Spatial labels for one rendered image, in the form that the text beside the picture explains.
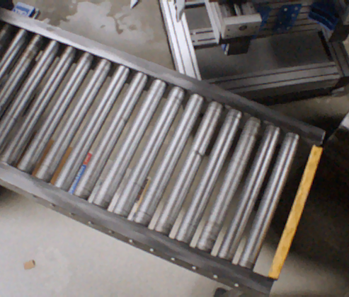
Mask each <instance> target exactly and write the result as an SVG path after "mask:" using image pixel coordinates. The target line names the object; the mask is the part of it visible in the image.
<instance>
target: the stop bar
mask: <svg viewBox="0 0 349 297"><path fill-rule="evenodd" d="M321 151H322V148H321V147H319V146H316V145H314V146H313V148H312V150H311V153H310V156H309V160H308V162H307V166H306V168H305V172H304V175H303V178H302V181H301V184H300V186H299V190H298V193H297V196H296V198H295V200H294V204H293V206H292V210H291V212H290V215H289V218H288V220H287V224H286V226H285V229H284V231H283V234H282V237H281V240H280V244H279V245H278V249H277V252H276V254H275V257H274V260H273V263H272V265H271V267H270V271H269V273H268V278H269V279H271V280H274V281H277V280H278V279H279V277H280V273H281V270H282V267H283V264H284V262H285V260H286V259H287V258H286V256H287V253H288V250H289V248H290V245H291V242H292V239H293V237H294V233H295V231H296V228H297V224H298V223H299V219H300V216H301V214H302V210H303V208H304V205H305V202H306V200H307V196H308V193H309V190H310V188H311V181H312V179H313V176H314V173H315V170H316V169H317V168H318V166H317V165H318V162H319V159H320V156H321Z"/></svg>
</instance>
